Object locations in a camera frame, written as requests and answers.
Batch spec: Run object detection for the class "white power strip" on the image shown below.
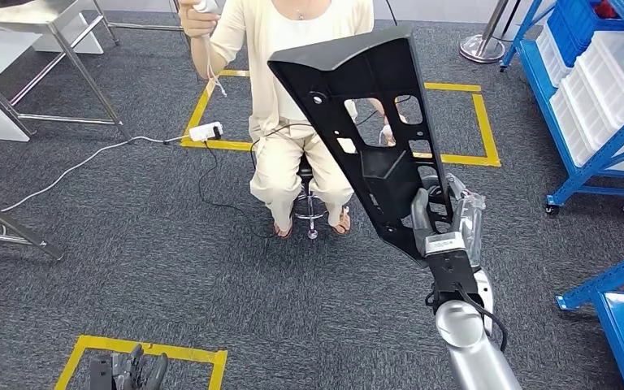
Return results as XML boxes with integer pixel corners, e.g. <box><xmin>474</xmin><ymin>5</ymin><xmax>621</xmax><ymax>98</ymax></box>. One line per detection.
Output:
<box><xmin>188</xmin><ymin>121</ymin><xmax>225</xmax><ymax>145</ymax></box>

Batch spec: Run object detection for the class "thin black cable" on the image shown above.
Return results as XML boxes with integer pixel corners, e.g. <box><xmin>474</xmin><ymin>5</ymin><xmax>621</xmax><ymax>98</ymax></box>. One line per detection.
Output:
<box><xmin>249</xmin><ymin>122</ymin><xmax>314</xmax><ymax>169</ymax></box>

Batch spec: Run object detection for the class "small red object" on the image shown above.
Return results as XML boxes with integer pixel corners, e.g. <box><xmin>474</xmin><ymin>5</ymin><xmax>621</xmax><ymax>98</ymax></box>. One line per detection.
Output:
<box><xmin>593</xmin><ymin>0</ymin><xmax>618</xmax><ymax>20</ymax></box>

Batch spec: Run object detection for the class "white handheld controller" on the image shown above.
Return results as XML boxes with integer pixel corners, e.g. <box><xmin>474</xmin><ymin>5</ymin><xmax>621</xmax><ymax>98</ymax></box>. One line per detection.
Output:
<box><xmin>192</xmin><ymin>0</ymin><xmax>228</xmax><ymax>99</ymax></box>

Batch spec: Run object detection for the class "black right wrist camera bracket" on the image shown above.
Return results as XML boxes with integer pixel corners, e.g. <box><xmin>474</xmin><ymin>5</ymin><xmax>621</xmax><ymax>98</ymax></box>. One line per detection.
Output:
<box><xmin>426</xmin><ymin>249</ymin><xmax>484</xmax><ymax>314</ymax></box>

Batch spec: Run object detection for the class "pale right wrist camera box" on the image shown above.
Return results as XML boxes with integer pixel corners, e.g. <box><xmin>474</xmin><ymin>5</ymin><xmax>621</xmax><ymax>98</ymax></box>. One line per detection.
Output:
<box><xmin>423</xmin><ymin>232</ymin><xmax>467</xmax><ymax>258</ymax></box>

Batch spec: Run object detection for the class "blue plastic bin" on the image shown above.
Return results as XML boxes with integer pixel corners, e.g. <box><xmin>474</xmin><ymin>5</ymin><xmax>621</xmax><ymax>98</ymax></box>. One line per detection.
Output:
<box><xmin>546</xmin><ymin>0</ymin><xmax>624</xmax><ymax>68</ymax></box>

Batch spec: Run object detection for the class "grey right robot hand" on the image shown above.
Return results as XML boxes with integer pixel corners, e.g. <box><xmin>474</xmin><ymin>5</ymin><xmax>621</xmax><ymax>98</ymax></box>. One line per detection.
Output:
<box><xmin>409</xmin><ymin>171</ymin><xmax>487</xmax><ymax>271</ymax></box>

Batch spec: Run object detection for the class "black power cable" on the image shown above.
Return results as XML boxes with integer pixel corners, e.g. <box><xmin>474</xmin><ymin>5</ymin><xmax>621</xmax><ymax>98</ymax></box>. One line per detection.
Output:
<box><xmin>197</xmin><ymin>138</ymin><xmax>278</xmax><ymax>241</ymax></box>

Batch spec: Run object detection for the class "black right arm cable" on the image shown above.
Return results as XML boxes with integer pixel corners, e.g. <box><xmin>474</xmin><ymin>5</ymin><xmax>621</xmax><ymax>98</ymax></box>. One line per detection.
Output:
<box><xmin>425</xmin><ymin>285</ymin><xmax>509</xmax><ymax>353</ymax></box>

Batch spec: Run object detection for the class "person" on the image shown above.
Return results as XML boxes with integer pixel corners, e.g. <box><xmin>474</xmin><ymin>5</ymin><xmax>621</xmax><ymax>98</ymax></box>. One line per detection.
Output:
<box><xmin>177</xmin><ymin>0</ymin><xmax>410</xmax><ymax>241</ymax></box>

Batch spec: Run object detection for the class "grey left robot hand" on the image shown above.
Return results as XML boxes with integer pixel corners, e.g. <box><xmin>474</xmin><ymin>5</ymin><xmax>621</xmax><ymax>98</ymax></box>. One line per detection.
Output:
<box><xmin>112</xmin><ymin>344</ymin><xmax>169</xmax><ymax>390</ymax></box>

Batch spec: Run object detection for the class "person's right hand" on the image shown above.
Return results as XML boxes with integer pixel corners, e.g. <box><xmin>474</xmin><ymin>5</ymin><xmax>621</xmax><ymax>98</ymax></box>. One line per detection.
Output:
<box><xmin>178</xmin><ymin>0</ymin><xmax>222</xmax><ymax>39</ymax></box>

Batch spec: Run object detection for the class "yellow floor tape square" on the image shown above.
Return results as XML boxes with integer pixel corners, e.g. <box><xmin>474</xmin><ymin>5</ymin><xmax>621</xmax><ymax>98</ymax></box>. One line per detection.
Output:
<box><xmin>180</xmin><ymin>68</ymin><xmax>502</xmax><ymax>169</ymax></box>
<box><xmin>54</xmin><ymin>334</ymin><xmax>228</xmax><ymax>390</ymax></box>

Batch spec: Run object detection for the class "black stool chrome base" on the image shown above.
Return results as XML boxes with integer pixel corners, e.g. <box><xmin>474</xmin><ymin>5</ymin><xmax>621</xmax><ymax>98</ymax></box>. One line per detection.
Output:
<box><xmin>290</xmin><ymin>154</ymin><xmax>330</xmax><ymax>241</ymax></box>

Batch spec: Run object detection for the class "white plastic bin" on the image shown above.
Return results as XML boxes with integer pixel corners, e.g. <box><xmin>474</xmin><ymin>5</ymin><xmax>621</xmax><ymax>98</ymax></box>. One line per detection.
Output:
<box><xmin>548</xmin><ymin>70</ymin><xmax>600</xmax><ymax>169</ymax></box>
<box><xmin>575</xmin><ymin>29</ymin><xmax>624</xmax><ymax>178</ymax></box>
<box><xmin>535</xmin><ymin>24</ymin><xmax>573</xmax><ymax>87</ymax></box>

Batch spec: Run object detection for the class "black plastic panel part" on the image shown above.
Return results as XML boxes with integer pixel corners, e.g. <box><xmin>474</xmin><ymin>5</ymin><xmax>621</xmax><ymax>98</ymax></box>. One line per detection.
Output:
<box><xmin>266</xmin><ymin>24</ymin><xmax>459</xmax><ymax>266</ymax></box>

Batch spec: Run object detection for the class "white power cable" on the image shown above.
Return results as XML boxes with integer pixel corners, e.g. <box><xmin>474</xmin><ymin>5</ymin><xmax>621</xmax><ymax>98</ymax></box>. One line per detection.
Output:
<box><xmin>0</xmin><ymin>134</ymin><xmax>192</xmax><ymax>253</ymax></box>

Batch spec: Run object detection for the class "chrome stanchion with round base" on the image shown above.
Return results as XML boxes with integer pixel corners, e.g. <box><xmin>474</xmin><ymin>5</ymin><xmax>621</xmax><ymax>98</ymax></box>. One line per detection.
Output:
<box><xmin>458</xmin><ymin>0</ymin><xmax>508</xmax><ymax>64</ymax></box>

